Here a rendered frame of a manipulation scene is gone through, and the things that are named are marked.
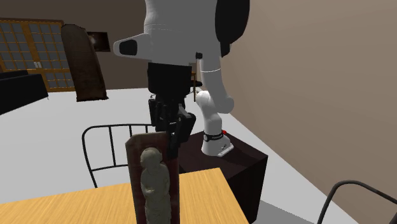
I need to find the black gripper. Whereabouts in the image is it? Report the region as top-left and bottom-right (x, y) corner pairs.
(146, 62), (204, 158)

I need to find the brown plaque with pale figure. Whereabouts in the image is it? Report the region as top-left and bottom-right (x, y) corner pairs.
(125, 131), (181, 224)

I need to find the dark robot stand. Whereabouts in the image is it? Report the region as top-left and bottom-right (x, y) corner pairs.
(178, 131), (269, 224)

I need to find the tall brown arched slab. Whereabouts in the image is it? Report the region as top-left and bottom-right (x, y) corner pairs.
(60, 24), (109, 103)

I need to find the black sofa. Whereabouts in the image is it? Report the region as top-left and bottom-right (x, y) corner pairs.
(0, 69), (50, 116)

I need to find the wooden cabinet with glass panes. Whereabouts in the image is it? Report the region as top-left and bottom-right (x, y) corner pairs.
(0, 18), (77, 93)

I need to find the black wire chair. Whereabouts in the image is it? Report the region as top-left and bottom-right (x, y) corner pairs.
(81, 123), (157, 190)
(316, 179), (397, 224)

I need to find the dark framed wall picture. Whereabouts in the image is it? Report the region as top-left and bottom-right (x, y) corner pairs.
(86, 31), (111, 53)

